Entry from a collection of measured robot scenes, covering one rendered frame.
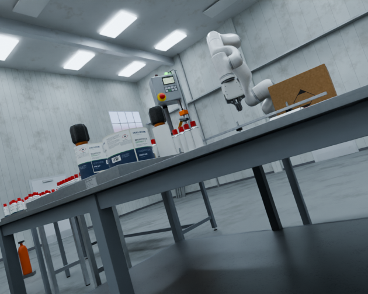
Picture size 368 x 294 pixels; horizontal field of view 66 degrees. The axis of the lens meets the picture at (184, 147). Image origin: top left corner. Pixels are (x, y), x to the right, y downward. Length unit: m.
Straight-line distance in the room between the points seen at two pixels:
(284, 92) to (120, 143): 0.94
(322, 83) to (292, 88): 0.14
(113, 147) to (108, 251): 0.40
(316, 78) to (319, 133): 1.04
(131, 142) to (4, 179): 9.41
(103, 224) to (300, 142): 0.74
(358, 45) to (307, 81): 9.04
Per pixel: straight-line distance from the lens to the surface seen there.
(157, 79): 1.96
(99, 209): 1.08
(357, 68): 10.54
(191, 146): 1.72
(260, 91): 2.08
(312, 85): 1.64
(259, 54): 11.49
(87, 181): 1.17
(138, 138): 1.18
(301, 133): 0.62
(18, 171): 10.66
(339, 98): 0.56
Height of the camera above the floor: 0.77
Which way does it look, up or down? 6 degrees up
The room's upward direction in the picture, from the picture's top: 17 degrees counter-clockwise
